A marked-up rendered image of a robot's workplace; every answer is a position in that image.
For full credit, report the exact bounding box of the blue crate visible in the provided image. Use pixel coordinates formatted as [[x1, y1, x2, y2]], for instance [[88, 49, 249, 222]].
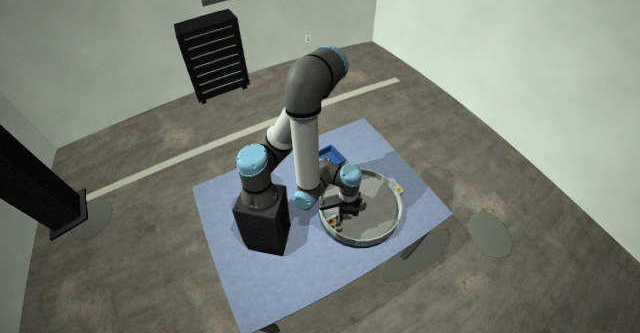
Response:
[[319, 144, 346, 166]]

